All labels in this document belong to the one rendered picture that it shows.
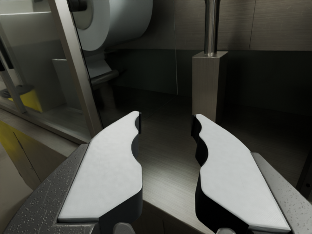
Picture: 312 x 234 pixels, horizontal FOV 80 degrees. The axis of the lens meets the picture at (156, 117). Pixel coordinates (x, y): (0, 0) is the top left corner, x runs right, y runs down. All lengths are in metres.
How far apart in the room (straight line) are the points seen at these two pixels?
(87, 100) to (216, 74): 0.40
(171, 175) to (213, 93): 0.30
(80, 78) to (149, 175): 0.33
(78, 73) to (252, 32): 0.64
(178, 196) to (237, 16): 0.67
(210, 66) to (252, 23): 0.29
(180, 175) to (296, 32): 0.62
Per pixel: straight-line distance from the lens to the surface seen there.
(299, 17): 0.84
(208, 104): 0.67
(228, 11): 0.87
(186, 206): 0.49
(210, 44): 0.64
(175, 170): 0.57
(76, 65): 0.55
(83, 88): 0.57
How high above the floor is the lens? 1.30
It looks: 29 degrees down
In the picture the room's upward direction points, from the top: 6 degrees counter-clockwise
